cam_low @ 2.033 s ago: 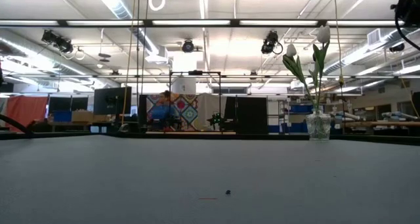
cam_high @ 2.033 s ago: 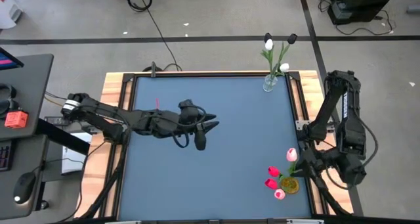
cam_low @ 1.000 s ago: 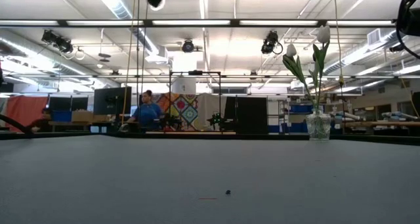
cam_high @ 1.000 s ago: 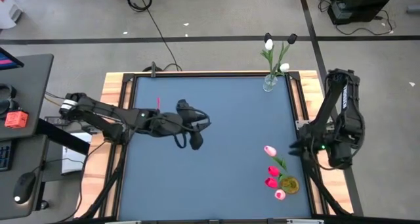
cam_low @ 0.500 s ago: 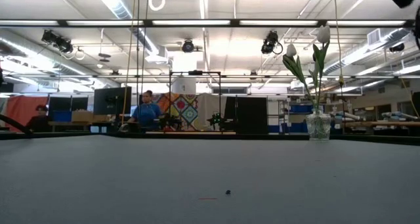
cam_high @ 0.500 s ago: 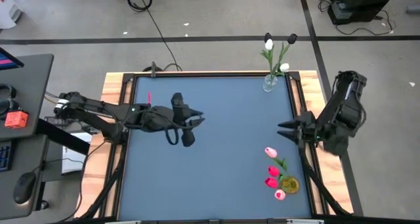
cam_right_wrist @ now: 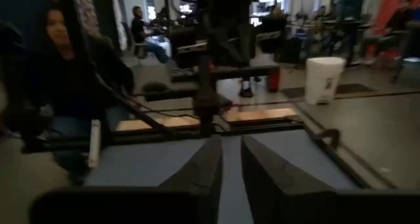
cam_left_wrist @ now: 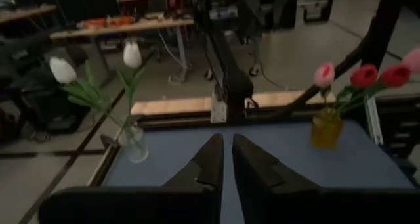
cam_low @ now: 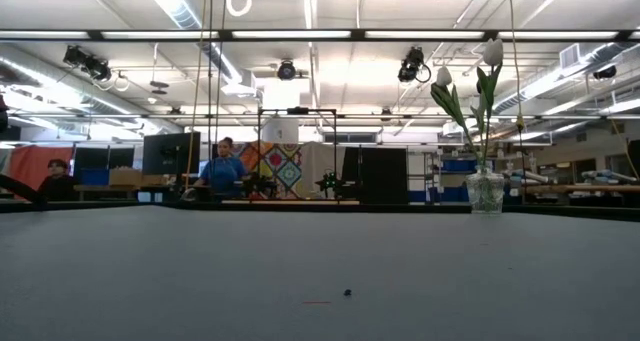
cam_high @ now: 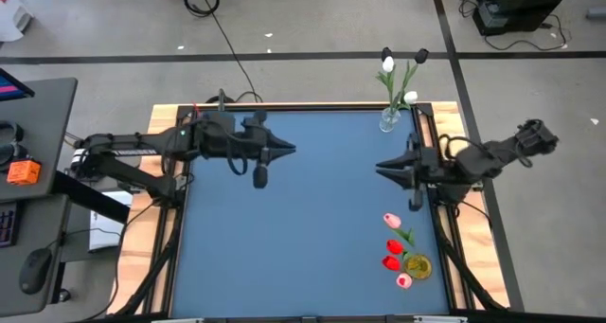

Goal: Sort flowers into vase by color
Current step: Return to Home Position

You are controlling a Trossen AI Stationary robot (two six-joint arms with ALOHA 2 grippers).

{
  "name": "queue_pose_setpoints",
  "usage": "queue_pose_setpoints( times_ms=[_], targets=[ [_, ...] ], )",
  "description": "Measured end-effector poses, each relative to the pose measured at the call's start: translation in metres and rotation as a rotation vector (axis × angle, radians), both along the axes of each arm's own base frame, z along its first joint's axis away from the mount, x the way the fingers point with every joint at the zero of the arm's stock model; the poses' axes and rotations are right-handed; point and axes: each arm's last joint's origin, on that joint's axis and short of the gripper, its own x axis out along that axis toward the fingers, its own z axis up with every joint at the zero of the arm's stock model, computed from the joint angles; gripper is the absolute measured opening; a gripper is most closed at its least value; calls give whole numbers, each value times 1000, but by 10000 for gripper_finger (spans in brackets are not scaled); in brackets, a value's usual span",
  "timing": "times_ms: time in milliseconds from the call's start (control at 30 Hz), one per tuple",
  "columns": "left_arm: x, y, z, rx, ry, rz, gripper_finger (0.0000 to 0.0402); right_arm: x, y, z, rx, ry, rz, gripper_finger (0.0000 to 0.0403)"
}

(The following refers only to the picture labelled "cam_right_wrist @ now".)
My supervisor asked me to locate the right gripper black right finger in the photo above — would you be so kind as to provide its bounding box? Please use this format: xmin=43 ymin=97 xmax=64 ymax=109
xmin=241 ymin=135 xmax=338 ymax=224

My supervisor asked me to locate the light wooden board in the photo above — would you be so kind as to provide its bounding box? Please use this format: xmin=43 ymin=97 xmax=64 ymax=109
xmin=116 ymin=115 xmax=201 ymax=132
xmin=224 ymin=107 xmax=298 ymax=123

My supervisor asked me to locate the person's foot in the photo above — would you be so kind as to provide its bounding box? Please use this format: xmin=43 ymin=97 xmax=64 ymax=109
xmin=238 ymin=78 xmax=254 ymax=99

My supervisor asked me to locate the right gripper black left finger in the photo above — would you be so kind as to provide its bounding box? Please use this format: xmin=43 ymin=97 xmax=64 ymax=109
xmin=159 ymin=135 xmax=224 ymax=224

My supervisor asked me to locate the white tube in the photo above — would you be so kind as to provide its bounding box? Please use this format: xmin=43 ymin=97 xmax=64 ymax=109
xmin=87 ymin=118 xmax=102 ymax=169

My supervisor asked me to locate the white waste bin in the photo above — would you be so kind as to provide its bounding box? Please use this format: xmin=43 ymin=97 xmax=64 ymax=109
xmin=304 ymin=56 xmax=347 ymax=106

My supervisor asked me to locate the red canister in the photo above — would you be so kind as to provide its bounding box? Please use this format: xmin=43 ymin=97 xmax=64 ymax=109
xmin=268 ymin=68 xmax=282 ymax=93

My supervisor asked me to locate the orange-red curtain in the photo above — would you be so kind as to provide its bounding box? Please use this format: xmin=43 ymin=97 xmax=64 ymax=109
xmin=373 ymin=0 xmax=420 ymax=31

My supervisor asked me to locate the seated person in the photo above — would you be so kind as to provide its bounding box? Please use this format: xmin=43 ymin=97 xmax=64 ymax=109
xmin=359 ymin=0 xmax=416 ymax=66

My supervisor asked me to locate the black floor mat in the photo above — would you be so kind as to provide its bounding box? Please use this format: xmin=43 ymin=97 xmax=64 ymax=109
xmin=282 ymin=83 xmax=375 ymax=99

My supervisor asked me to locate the black table corner hook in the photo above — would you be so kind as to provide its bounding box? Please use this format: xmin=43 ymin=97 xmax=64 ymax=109
xmin=314 ymin=128 xmax=341 ymax=150

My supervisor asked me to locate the dark monitor screen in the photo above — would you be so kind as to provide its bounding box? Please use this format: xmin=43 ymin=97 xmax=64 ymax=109
xmin=333 ymin=0 xmax=368 ymax=21

